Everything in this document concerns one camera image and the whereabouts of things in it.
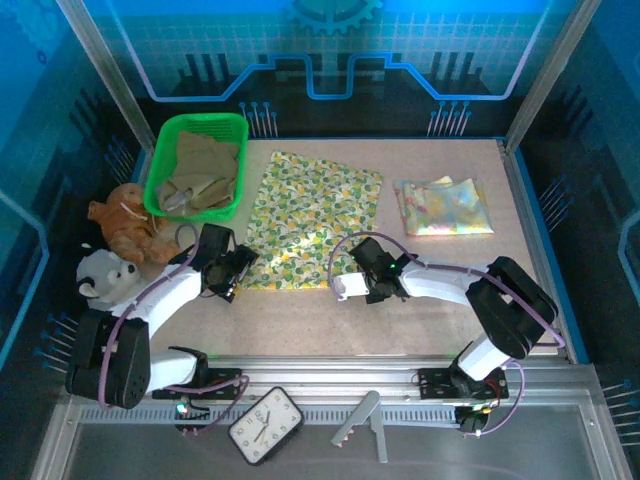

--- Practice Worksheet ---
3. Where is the pastel multicoloured skirt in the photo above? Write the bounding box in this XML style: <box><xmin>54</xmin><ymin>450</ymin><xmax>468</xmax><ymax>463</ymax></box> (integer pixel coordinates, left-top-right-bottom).
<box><xmin>393</xmin><ymin>175</ymin><xmax>496</xmax><ymax>237</ymax></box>

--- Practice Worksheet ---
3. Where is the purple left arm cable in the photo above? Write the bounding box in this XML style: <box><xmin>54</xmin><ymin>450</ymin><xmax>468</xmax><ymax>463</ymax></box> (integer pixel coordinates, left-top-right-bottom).
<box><xmin>99</xmin><ymin>222</ymin><xmax>251</xmax><ymax>437</ymax></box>

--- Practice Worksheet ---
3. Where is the small black controller board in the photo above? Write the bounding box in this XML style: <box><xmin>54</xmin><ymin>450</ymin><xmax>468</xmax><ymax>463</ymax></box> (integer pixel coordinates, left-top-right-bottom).
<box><xmin>173</xmin><ymin>397</ymin><xmax>211</xmax><ymax>434</ymax></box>

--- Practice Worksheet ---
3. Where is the grey metal bracket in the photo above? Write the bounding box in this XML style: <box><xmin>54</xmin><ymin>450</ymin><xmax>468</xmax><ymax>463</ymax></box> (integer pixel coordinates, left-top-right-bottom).
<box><xmin>329</xmin><ymin>390</ymin><xmax>389</xmax><ymax>464</ymax></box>

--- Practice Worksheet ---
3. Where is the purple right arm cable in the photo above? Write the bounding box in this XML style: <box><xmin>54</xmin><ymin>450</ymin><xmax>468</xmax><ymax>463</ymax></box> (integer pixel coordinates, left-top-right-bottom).
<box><xmin>327</xmin><ymin>232</ymin><xmax>567</xmax><ymax>437</ymax></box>

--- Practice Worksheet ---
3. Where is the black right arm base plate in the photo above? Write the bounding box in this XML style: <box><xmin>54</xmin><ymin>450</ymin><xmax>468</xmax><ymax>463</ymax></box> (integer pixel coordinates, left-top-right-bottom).
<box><xmin>416</xmin><ymin>367</ymin><xmax>510</xmax><ymax>401</ymax></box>

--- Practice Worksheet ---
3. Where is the grey white husky plush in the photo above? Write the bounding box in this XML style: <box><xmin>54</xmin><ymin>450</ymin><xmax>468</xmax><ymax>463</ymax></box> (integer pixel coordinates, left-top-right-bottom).
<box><xmin>75</xmin><ymin>243</ymin><xmax>146</xmax><ymax>307</ymax></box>

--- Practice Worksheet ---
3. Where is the aluminium frame post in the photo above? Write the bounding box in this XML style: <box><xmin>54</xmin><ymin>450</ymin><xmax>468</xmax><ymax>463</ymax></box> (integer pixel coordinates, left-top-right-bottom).
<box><xmin>504</xmin><ymin>0</ymin><xmax>604</xmax><ymax>151</ymax></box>
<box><xmin>54</xmin><ymin>0</ymin><xmax>156</xmax><ymax>154</ymax></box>

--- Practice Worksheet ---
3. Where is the aluminium side rail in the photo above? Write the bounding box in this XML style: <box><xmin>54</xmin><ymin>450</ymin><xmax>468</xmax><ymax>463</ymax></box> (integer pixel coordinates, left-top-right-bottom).
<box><xmin>497</xmin><ymin>138</ymin><xmax>574</xmax><ymax>359</ymax></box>

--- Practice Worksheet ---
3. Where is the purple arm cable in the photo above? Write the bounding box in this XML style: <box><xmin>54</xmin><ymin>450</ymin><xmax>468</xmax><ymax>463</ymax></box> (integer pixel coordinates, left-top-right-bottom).
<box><xmin>99</xmin><ymin>222</ymin><xmax>251</xmax><ymax>437</ymax></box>
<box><xmin>327</xmin><ymin>232</ymin><xmax>567</xmax><ymax>437</ymax></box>

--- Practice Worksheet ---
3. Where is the aluminium frame cross rail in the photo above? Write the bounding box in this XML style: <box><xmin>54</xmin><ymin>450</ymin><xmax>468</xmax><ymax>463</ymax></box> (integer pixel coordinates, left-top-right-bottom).
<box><xmin>62</xmin><ymin>355</ymin><xmax>601</xmax><ymax>401</ymax></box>

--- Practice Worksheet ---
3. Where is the green plastic basket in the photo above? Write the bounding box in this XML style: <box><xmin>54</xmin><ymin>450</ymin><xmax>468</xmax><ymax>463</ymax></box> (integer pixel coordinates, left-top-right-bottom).
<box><xmin>143</xmin><ymin>112</ymin><xmax>250</xmax><ymax>225</ymax></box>

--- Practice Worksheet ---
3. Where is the black white analogue clock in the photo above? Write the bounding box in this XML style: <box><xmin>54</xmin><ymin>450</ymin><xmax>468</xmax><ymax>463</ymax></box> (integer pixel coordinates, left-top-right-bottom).
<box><xmin>228</xmin><ymin>385</ymin><xmax>305</xmax><ymax>466</ymax></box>

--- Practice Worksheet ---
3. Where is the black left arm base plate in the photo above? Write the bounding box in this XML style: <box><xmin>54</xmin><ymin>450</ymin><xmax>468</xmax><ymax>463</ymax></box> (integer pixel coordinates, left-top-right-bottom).
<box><xmin>152</xmin><ymin>366</ymin><xmax>245</xmax><ymax>401</ymax></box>

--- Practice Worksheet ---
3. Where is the slotted grey cable duct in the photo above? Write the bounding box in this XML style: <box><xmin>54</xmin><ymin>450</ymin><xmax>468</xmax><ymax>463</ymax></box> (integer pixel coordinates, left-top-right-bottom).
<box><xmin>79</xmin><ymin>405</ymin><xmax>466</xmax><ymax>426</ymax></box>

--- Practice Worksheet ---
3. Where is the brown teddy bear plush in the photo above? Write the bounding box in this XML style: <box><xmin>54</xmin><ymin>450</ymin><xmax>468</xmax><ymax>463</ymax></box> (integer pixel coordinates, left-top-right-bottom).
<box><xmin>88</xmin><ymin>183</ymin><xmax>181</xmax><ymax>265</ymax></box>

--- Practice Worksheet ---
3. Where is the lemon print skirt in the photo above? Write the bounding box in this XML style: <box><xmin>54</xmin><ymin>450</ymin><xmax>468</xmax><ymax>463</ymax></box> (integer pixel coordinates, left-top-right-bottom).
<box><xmin>238</xmin><ymin>149</ymin><xmax>385</xmax><ymax>294</ymax></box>

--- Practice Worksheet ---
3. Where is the khaki olive skirt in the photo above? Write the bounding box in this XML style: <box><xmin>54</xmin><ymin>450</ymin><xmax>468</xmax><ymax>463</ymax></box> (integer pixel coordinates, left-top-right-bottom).
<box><xmin>158</xmin><ymin>129</ymin><xmax>241</xmax><ymax>211</ymax></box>

